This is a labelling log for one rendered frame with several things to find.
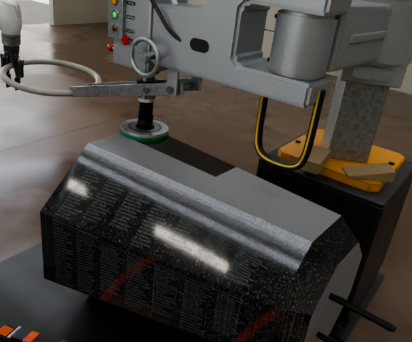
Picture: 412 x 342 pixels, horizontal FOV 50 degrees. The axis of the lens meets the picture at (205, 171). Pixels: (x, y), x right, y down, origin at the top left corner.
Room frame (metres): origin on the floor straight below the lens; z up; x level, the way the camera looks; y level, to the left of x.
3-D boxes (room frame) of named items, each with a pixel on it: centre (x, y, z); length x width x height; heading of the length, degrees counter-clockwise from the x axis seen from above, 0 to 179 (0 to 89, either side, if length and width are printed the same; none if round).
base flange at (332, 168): (2.01, -0.65, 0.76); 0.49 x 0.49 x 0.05; 57
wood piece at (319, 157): (1.83, -0.47, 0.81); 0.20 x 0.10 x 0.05; 155
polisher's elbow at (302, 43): (1.49, -0.26, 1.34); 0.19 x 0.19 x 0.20
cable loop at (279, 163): (1.49, -0.26, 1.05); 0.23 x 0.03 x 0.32; 57
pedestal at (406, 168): (2.01, -0.65, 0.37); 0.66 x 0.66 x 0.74; 57
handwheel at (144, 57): (1.68, 0.26, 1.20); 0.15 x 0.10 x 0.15; 57
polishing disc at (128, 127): (1.85, 0.29, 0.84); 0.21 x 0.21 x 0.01
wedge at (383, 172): (1.77, -0.70, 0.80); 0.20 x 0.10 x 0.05; 94
